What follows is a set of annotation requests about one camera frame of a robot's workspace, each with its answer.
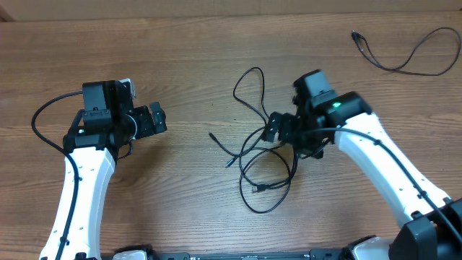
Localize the short black USB cable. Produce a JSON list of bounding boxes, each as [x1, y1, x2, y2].
[[351, 27, 462, 77]]

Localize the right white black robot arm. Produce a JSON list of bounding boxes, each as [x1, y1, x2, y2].
[[262, 69, 461, 259]]

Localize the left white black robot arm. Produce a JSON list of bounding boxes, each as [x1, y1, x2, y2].
[[40, 78, 167, 259]]

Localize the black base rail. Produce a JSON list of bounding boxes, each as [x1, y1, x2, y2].
[[157, 248, 342, 260]]

